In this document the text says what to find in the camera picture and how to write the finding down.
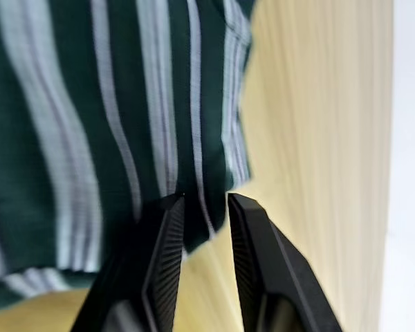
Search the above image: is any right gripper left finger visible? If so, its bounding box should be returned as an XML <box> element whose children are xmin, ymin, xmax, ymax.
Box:
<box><xmin>70</xmin><ymin>193</ymin><xmax>187</xmax><ymax>332</ymax></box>

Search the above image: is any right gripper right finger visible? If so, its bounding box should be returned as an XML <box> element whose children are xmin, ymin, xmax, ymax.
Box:
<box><xmin>227</xmin><ymin>192</ymin><xmax>344</xmax><ymax>332</ymax></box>

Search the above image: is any green white striped T-shirt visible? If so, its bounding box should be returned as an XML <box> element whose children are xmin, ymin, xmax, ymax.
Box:
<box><xmin>0</xmin><ymin>0</ymin><xmax>257</xmax><ymax>315</ymax></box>

